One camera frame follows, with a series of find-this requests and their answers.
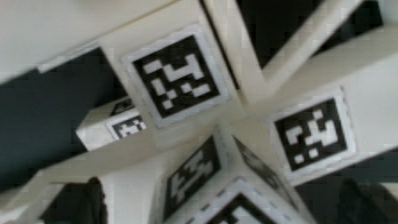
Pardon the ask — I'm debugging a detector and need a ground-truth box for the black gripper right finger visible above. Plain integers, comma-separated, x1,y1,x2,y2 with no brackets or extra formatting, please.
336,179,398,224

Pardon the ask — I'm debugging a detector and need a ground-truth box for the white tagged chair nut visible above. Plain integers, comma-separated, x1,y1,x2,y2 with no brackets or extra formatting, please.
151,126,316,224

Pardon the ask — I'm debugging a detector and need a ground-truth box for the white chair back frame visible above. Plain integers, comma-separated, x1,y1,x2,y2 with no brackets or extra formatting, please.
0,0,398,224

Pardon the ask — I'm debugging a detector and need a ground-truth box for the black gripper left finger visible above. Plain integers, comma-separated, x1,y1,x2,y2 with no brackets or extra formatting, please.
41,178,108,224

